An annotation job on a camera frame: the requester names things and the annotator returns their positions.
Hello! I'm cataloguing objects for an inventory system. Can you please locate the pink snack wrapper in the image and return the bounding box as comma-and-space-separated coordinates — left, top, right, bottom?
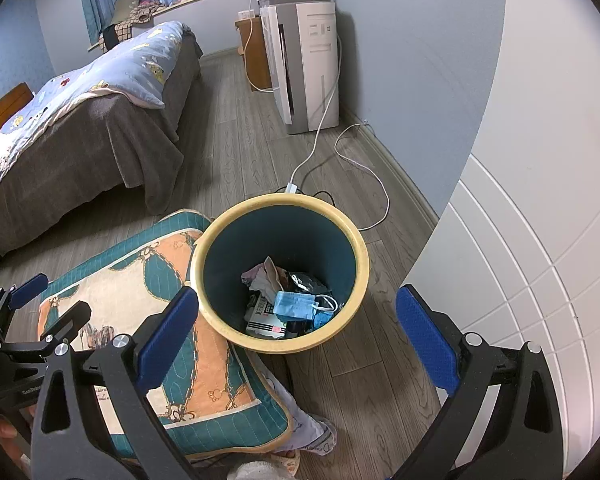
241, 265, 271, 291

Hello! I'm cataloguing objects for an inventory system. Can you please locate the white panelled door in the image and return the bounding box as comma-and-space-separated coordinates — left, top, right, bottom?
400, 152, 600, 461

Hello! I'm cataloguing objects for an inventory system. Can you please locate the cream cable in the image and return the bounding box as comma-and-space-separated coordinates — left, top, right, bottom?
242, 0, 276, 93

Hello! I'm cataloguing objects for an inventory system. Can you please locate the olive cushion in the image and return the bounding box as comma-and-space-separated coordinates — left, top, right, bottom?
112, 0, 143, 23

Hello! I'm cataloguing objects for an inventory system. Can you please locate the white air purifier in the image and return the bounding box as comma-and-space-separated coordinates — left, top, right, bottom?
259, 1, 341, 136

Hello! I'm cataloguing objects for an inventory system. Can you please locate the person's left hand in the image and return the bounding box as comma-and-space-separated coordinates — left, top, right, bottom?
0, 406, 35, 480

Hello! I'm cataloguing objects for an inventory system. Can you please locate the teal bin with yellow rim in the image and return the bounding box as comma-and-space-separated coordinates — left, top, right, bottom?
189, 195, 371, 356

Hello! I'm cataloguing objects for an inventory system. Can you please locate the plaid cloth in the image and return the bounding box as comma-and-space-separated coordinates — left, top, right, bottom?
102, 2, 163, 41

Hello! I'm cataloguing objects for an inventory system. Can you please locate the white tissue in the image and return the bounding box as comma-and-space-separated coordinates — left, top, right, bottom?
252, 256, 293, 301

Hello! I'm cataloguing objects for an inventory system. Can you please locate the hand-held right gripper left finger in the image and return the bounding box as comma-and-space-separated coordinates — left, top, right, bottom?
30, 285, 201, 480

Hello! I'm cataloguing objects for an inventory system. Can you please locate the quilted teal and orange mat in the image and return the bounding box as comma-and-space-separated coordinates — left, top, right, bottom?
37, 209, 298, 461

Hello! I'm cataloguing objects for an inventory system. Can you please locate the wooden windowsill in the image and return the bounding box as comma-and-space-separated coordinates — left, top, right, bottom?
87, 0, 206, 52

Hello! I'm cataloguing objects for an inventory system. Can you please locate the wooden cabinet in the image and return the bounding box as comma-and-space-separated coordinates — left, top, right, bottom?
235, 16, 273, 92

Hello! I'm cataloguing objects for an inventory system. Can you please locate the black cable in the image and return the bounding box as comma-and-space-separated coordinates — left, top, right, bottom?
275, 187, 341, 206

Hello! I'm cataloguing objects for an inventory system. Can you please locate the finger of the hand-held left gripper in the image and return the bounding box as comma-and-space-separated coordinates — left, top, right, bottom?
0, 273, 49, 343
0, 301, 92, 358

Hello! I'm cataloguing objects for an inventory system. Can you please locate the printed white cloth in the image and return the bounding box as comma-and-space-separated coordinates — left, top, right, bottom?
250, 350, 338, 461

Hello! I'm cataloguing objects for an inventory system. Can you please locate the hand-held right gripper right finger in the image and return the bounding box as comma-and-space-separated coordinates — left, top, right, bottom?
395, 284, 565, 480

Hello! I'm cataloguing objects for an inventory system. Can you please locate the white medicine box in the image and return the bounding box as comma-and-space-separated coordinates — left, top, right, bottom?
245, 292, 288, 338

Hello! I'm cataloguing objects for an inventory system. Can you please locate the white power cable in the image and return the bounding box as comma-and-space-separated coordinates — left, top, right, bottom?
335, 120, 391, 232
290, 35, 342, 191

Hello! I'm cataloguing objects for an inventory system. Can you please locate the blue face mask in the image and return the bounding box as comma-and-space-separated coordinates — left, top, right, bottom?
272, 290, 338, 328

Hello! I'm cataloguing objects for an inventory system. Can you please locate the wooden bed headboard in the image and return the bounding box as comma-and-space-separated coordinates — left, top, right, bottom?
0, 82, 35, 171

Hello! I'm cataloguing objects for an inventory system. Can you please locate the light blue printed quilt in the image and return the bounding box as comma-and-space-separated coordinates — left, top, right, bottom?
0, 21, 186, 208

